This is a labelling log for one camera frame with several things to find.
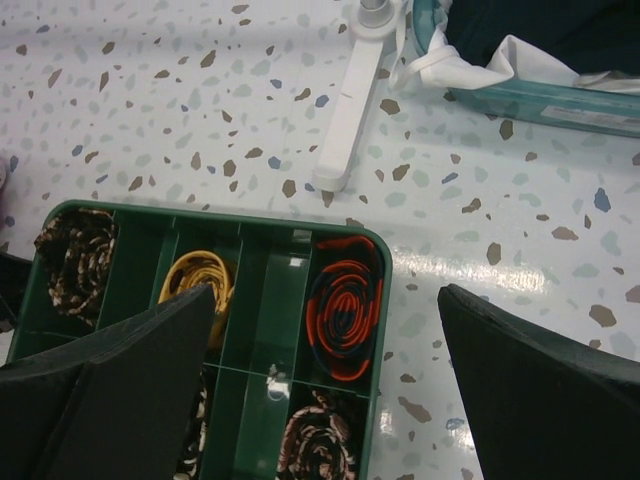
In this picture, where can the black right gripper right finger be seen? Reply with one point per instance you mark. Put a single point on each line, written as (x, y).
(540, 405)

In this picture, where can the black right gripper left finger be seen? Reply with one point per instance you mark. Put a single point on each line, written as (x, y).
(111, 405)

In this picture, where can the navy tank top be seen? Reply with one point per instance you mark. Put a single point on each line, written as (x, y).
(588, 36)

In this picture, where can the black white spotted rolled tie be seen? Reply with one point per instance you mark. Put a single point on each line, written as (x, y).
(188, 463)

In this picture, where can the green compartment tray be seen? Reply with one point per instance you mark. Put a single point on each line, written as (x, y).
(265, 370)

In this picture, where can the yellow rolled tie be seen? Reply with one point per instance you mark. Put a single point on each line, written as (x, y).
(204, 267)

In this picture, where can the brown patterned rolled tie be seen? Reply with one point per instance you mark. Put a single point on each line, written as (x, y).
(76, 248)

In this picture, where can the brown pink floral rolled tie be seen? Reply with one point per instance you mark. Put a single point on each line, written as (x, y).
(319, 441)

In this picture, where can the orange navy striped rolled tie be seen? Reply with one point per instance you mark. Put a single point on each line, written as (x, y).
(344, 306)

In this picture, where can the pink camouflage folded garment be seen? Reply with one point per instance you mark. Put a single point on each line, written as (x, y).
(7, 195)

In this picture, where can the white garment in basket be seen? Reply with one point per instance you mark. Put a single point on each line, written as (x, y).
(442, 66)

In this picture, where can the white clothes rack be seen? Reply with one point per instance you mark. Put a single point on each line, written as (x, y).
(372, 28)

